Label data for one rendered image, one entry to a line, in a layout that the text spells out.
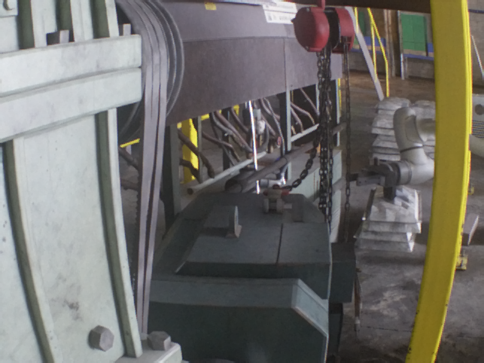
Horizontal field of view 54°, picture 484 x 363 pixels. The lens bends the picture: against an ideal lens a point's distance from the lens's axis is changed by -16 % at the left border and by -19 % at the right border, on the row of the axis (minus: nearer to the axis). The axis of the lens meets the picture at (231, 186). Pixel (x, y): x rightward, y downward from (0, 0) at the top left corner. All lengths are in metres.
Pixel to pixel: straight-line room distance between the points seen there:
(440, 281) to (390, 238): 2.02
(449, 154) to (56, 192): 1.00
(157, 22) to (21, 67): 0.32
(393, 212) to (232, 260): 2.42
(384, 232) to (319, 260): 2.37
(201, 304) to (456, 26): 0.90
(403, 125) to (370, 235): 1.61
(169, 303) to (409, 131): 1.21
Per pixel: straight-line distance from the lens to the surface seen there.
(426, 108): 5.64
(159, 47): 0.81
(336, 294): 1.46
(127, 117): 0.80
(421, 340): 1.60
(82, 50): 0.66
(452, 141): 1.38
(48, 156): 0.66
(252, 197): 1.66
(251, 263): 1.14
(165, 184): 1.83
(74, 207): 0.71
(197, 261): 1.15
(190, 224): 1.46
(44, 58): 0.61
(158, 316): 1.08
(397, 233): 3.49
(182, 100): 1.83
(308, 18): 1.61
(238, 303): 1.04
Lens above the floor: 1.33
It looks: 16 degrees down
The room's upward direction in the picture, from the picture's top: 2 degrees counter-clockwise
